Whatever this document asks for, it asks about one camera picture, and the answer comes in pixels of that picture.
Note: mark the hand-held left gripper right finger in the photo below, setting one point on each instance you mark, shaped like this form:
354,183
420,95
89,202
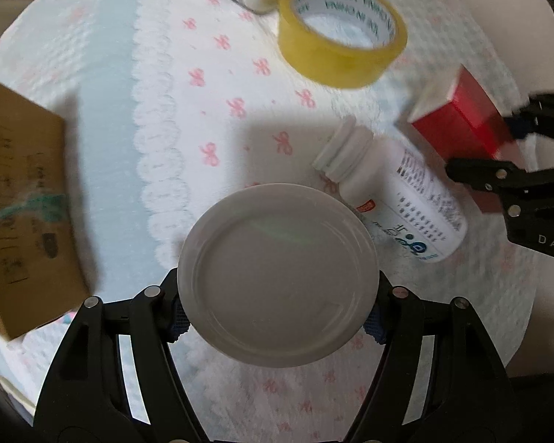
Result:
376,325

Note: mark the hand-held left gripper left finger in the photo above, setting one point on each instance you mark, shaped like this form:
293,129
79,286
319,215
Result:
179,322

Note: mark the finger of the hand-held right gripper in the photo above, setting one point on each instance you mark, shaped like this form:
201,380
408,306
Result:
484,173
549,115

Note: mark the red box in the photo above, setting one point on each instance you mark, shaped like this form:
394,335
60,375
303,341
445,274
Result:
457,120

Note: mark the white round plastic lid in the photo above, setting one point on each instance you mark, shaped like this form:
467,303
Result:
277,277

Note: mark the white pill bottle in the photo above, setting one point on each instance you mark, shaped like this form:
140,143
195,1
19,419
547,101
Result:
397,194

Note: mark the brown cardboard box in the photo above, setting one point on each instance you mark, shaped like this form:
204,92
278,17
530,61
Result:
23,194

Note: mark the yellow tape roll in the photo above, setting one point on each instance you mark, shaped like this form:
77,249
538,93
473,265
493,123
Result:
304,50

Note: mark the white pink-bow printed cloth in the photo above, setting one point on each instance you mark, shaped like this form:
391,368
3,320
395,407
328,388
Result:
166,101

